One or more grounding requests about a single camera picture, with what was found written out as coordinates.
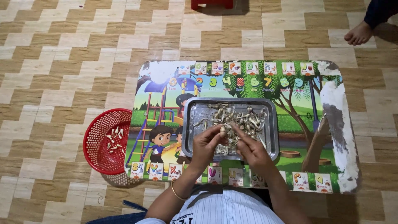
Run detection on person's left hand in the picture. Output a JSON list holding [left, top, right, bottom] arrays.
[[187, 125, 229, 171]]

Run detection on person's right hand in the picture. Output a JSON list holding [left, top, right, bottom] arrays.
[[231, 123, 278, 178]]

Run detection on steel rectangular tray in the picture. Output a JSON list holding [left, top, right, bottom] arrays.
[[181, 97, 279, 162]]

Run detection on pile of unpeeled garlic cloves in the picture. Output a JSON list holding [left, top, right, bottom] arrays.
[[193, 103, 268, 156]]

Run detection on gold bangle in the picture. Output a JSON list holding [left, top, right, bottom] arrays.
[[170, 180, 189, 201]]

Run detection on white striped shirt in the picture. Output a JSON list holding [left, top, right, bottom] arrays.
[[137, 187, 285, 224]]

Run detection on colourful printed kids low table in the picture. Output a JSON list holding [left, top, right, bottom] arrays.
[[124, 60, 361, 194]]

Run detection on heap of peeled white cloves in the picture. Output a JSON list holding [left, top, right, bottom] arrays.
[[105, 126, 126, 155]]

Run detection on blue denim trousers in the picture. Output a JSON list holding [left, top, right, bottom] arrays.
[[86, 200, 148, 224]]

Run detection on red plastic mesh basket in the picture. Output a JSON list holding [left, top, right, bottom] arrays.
[[83, 108, 134, 175]]

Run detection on red plastic stool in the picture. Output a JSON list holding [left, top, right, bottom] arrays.
[[191, 0, 234, 10]]

